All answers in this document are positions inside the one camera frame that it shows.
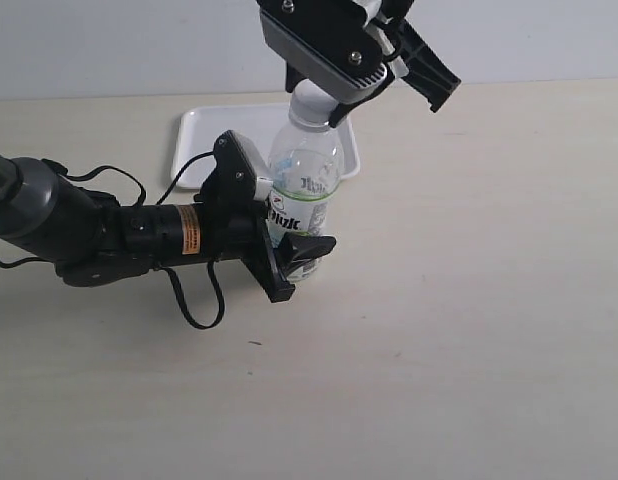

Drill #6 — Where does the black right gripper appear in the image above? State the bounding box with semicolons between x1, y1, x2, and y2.
285;1;461;128

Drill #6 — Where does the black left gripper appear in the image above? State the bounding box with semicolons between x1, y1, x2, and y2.
118;203;337;303

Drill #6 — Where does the white bottle cap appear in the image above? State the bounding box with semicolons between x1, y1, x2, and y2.
289;80;339;130

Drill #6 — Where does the clear plastic drink bottle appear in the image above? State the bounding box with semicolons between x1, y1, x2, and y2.
261;115;343;282

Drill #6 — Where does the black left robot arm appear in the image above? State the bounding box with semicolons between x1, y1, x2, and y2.
0;131;336;302

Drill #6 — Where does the white plastic tray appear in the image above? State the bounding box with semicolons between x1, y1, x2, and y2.
170;103;361;191

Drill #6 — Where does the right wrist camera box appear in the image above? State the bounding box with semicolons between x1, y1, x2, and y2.
258;0;388;104

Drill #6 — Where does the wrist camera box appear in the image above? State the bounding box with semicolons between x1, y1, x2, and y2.
194;130;273;208
258;0;388;104

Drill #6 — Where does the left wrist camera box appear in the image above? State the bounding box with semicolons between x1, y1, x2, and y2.
194;130;273;208

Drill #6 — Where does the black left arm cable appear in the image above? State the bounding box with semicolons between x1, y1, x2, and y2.
0;152;226;330

